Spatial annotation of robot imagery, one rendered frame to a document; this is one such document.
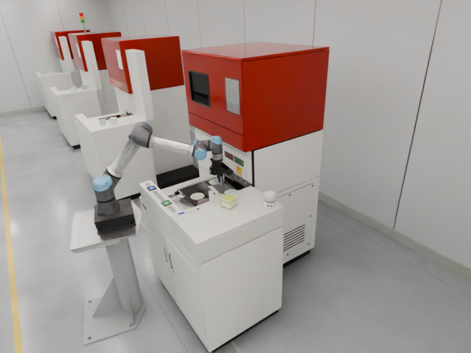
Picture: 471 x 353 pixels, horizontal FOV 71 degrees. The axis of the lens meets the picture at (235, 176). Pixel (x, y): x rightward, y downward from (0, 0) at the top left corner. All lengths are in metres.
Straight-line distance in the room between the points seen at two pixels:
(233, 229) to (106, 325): 1.37
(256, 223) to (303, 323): 0.99
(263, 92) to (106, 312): 2.03
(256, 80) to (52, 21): 8.12
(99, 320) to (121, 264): 0.55
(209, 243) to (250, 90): 0.95
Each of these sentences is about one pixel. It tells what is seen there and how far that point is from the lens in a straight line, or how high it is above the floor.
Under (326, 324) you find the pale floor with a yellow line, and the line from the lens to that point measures 2.71.
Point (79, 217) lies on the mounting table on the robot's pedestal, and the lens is 2.57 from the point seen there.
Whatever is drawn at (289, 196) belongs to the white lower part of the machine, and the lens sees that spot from 2.63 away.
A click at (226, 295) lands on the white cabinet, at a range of 2.17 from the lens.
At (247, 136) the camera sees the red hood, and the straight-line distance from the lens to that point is 2.16.
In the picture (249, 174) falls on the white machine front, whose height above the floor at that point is 1.04.
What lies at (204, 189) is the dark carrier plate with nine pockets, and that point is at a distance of 2.44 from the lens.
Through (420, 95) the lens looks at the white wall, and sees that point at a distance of 3.09.
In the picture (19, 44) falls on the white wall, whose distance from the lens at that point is 9.79.
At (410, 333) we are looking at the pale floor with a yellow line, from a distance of 2.83.
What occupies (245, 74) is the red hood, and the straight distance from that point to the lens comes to 2.06.
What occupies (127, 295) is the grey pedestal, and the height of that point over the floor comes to 0.21.
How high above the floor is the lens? 2.06
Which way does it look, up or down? 27 degrees down
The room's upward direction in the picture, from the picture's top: 3 degrees counter-clockwise
